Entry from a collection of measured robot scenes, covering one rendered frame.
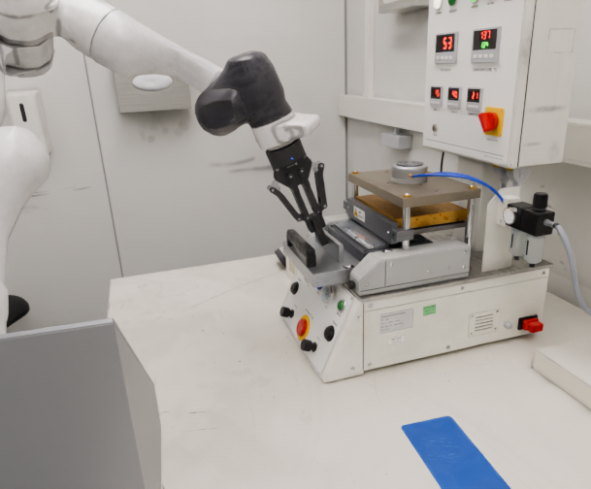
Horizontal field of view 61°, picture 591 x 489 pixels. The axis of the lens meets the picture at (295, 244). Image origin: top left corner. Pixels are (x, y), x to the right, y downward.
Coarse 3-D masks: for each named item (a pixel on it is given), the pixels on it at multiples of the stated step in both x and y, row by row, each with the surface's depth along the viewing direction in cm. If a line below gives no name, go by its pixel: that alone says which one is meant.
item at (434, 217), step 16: (384, 208) 110; (400, 208) 109; (416, 208) 108; (432, 208) 108; (448, 208) 107; (464, 208) 107; (400, 224) 102; (416, 224) 103; (432, 224) 105; (448, 224) 106; (464, 224) 107
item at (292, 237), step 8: (288, 232) 113; (296, 232) 112; (288, 240) 114; (296, 240) 108; (304, 240) 107; (304, 248) 103; (312, 248) 102; (304, 256) 103; (312, 256) 102; (312, 264) 102
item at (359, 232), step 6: (336, 222) 119; (342, 222) 119; (348, 222) 119; (354, 222) 118; (342, 228) 115; (348, 228) 115; (354, 228) 114; (360, 228) 114; (366, 228) 114; (354, 234) 111; (360, 234) 110; (366, 234) 110; (372, 234) 110; (360, 240) 107; (366, 240) 107; (372, 240) 106; (378, 240) 106
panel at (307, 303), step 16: (304, 288) 121; (320, 288) 112; (336, 288) 107; (288, 304) 126; (304, 304) 118; (320, 304) 111; (336, 304) 105; (288, 320) 124; (320, 320) 109; (336, 320) 103; (304, 336) 114; (320, 336) 107; (336, 336) 101; (320, 352) 105; (320, 368) 103
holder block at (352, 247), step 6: (330, 228) 119; (336, 228) 118; (330, 234) 119; (336, 234) 115; (342, 234) 114; (342, 240) 112; (348, 240) 110; (426, 240) 108; (348, 246) 109; (354, 246) 106; (360, 246) 105; (390, 246) 105; (396, 246) 105; (354, 252) 106; (360, 252) 103; (366, 252) 102; (360, 258) 104
